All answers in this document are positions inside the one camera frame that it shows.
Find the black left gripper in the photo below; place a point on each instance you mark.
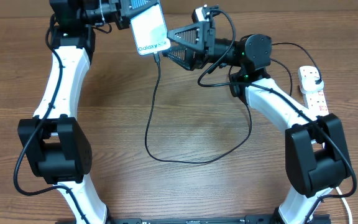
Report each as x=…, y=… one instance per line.
x=122, y=20

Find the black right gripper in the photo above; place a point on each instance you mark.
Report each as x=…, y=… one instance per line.
x=204, y=42

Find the Galaxy smartphone blue screen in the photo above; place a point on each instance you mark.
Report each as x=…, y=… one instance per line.
x=150, y=31

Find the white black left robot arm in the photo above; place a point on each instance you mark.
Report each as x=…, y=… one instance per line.
x=53, y=142

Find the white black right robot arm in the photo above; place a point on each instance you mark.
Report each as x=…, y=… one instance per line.
x=316, y=155

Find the white charger plug adapter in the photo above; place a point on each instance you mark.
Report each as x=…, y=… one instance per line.
x=310, y=85

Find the white power strip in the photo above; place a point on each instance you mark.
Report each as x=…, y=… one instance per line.
x=313, y=101

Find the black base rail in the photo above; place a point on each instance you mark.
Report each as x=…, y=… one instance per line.
x=191, y=221

